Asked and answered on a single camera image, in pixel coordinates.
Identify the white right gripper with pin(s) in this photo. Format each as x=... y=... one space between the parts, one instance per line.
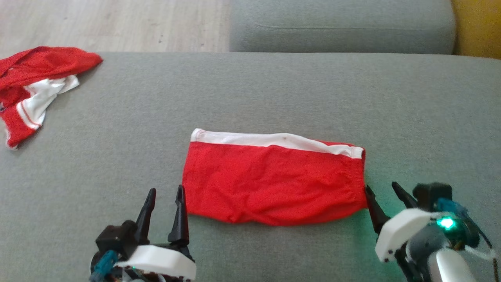
x=399 y=231

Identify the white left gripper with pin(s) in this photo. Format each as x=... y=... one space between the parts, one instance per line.
x=160 y=260

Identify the red shorts with white waistband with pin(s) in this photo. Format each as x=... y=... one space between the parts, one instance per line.
x=274 y=184

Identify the red shirt with white sleeves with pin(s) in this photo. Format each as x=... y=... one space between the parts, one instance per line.
x=47 y=62

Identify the small grey sofa cushion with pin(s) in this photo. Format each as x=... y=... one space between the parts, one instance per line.
x=344 y=23

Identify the mustard yellow panel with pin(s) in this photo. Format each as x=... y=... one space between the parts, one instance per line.
x=481 y=23

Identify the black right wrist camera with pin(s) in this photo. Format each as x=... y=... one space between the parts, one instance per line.
x=430 y=194

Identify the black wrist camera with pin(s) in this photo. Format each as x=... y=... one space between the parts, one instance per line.
x=430 y=194
x=115 y=237

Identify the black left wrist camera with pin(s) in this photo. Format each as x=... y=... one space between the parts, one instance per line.
x=115 y=237

